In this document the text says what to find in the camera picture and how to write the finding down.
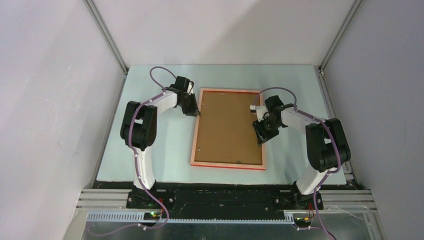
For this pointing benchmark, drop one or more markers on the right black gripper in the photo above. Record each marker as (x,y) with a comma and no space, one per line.
(262,135)

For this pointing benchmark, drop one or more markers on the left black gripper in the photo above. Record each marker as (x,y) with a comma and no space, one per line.
(193,110)

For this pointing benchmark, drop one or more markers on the brown backing board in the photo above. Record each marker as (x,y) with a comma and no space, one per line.
(228,127)

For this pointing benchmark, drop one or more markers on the red wooden picture frame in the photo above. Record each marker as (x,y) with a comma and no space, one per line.
(228,165)

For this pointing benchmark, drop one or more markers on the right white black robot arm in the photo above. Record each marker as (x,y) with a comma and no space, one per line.
(326,144)

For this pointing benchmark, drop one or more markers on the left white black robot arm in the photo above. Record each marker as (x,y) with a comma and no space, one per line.
(140,126)

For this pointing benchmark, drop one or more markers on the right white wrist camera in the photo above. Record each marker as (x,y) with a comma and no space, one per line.
(260,111)

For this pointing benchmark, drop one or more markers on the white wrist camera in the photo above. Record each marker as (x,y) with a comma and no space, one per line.
(190,88)
(260,111)

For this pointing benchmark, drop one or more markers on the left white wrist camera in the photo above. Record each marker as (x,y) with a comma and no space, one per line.
(190,88)

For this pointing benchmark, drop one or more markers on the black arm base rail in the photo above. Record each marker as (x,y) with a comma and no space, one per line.
(212,201)

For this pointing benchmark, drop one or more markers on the grey slotted cable duct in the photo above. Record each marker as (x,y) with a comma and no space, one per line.
(144,217)

